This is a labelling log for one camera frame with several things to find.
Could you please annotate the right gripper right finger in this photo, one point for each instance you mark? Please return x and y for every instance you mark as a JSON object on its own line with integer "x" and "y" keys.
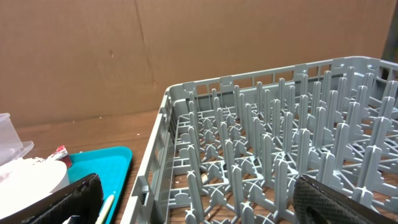
{"x": 315, "y": 202}

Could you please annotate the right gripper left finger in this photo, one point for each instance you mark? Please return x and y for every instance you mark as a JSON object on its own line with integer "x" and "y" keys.
{"x": 81, "y": 201}

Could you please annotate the grey dishwasher rack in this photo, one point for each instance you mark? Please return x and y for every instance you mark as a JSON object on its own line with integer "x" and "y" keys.
{"x": 230, "y": 149}

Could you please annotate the yellow plastic spoon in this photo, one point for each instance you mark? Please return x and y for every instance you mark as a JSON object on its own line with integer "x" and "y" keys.
{"x": 105, "y": 209}

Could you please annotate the teal plastic serving tray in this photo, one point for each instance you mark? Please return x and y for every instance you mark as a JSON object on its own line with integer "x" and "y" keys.
{"x": 111, "y": 164}

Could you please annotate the red foil snack wrapper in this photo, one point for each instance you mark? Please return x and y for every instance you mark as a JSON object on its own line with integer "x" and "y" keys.
{"x": 61, "y": 154}

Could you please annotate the medium white plate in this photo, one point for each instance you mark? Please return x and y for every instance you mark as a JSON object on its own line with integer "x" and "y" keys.
{"x": 26, "y": 181}

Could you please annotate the clear plastic bin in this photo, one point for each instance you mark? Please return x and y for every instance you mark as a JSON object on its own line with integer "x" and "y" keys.
{"x": 11, "y": 145}

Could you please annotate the brown cardboard backdrop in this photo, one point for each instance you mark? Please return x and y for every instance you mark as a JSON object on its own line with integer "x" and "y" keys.
{"x": 66, "y": 60}

